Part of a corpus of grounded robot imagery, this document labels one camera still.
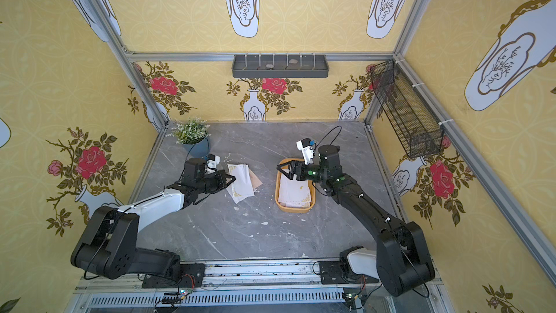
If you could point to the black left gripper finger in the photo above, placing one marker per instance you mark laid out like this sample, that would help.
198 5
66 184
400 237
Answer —
226 181
225 176

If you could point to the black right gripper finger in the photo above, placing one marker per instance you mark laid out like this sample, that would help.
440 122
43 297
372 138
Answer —
288 165
287 172

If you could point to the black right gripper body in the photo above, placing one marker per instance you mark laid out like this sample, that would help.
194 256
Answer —
295 169

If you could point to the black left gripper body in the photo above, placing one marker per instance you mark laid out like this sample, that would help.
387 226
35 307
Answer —
215 181

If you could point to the pink stationery sheet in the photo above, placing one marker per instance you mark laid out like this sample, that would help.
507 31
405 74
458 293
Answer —
255 181

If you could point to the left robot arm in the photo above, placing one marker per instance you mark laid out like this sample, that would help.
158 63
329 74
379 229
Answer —
108 245

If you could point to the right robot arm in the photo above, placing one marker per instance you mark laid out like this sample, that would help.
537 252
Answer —
401 260

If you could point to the yellow plastic storage box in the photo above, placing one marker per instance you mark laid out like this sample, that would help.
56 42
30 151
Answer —
295 210

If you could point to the stationery paper stack in box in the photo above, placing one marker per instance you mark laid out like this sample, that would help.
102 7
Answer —
294 194

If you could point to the blue plant pot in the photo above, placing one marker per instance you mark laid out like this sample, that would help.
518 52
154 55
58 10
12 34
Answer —
198 150

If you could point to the green artificial plant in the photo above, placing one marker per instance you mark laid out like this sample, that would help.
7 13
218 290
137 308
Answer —
191 132

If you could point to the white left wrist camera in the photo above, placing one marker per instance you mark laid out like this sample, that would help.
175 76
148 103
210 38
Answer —
212 162

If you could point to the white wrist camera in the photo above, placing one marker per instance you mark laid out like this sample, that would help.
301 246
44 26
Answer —
307 148
212 162

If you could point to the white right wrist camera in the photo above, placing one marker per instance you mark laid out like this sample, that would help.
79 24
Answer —
307 148

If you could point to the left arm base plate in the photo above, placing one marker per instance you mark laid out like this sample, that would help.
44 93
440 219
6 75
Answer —
188 275

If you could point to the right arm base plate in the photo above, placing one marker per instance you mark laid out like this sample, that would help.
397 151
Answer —
345 272

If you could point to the grey wall shelf tray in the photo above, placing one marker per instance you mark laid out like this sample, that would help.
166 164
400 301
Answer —
275 65

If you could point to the black wire mesh basket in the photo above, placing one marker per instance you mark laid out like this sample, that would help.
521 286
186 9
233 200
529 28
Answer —
416 127

